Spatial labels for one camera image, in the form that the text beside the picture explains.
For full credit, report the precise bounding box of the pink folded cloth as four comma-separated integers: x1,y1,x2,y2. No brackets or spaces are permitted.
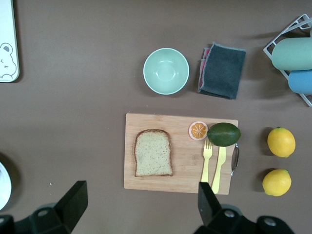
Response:
199,47,211,89

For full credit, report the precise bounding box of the white wire cup rack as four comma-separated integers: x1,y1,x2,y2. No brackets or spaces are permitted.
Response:
263,14,312,107

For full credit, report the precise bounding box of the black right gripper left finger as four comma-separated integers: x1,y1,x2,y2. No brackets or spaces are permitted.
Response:
15,180,89,234

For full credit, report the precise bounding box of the toasted bread slice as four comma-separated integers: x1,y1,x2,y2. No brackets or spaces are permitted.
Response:
134,129,174,177

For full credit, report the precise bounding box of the pale green cup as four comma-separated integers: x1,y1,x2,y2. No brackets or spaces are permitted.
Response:
272,37,312,71

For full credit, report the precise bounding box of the yellow lemon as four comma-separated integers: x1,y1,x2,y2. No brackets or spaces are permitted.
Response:
262,168,292,197
267,126,296,158

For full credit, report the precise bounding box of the white round plate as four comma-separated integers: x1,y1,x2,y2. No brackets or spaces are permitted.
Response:
0,160,12,212

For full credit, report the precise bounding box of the wooden cutting board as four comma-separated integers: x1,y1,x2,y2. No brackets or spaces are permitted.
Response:
123,112,239,195

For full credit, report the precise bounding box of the orange fruit slice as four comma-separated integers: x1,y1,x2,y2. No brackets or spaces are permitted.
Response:
188,120,209,141

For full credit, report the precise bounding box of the light blue cup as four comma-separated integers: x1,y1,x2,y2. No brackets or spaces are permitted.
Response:
288,69,312,95

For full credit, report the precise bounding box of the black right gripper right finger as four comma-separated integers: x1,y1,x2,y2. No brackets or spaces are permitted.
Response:
195,181,295,234

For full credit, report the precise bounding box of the mint green bowl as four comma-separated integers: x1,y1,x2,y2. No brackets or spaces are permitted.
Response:
143,47,190,95

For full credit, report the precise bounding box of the dark grey folded cloth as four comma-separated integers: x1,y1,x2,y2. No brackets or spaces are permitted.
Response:
197,41,246,100

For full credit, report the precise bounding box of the dark green avocado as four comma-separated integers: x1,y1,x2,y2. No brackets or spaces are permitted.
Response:
206,122,242,147

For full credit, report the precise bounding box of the beige bear print tray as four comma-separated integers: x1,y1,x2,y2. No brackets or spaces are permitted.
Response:
0,0,20,83

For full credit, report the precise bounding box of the yellow plastic fork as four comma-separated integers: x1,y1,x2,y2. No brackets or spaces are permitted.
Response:
201,140,213,183

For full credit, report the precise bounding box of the yellow plastic knife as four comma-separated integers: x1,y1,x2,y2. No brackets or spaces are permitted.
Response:
211,145,227,195

